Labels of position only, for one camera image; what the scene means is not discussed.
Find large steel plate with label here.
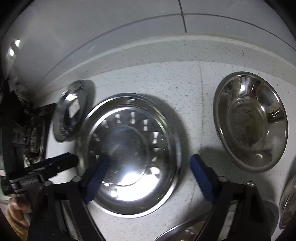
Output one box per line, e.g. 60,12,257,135
154,212,210,241

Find steel plate without label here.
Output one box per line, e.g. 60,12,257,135
77,93,182,218

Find left hand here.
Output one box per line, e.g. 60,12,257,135
8,196,32,228

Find small steel plate with label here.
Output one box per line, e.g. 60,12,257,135
53,80,89,143

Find large steel bowl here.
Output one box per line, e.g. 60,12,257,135
279,175,295,230

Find black gas stove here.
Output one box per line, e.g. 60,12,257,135
1,103,56,176

